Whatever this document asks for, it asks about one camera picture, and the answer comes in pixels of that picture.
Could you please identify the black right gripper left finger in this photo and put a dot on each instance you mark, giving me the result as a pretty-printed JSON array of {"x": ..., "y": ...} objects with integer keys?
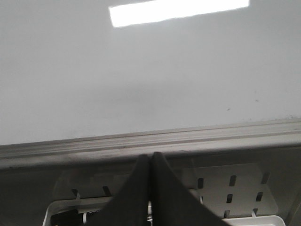
[{"x": 130, "y": 206}]

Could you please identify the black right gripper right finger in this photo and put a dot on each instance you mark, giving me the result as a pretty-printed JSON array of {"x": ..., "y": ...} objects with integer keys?
[{"x": 171, "y": 202}]

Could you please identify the white plastic marker basket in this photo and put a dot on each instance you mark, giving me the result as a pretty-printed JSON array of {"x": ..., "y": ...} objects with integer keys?
[{"x": 256, "y": 221}]

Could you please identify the grey aluminium whiteboard tray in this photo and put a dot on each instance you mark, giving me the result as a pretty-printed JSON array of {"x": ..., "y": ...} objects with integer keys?
[{"x": 210, "y": 139}]

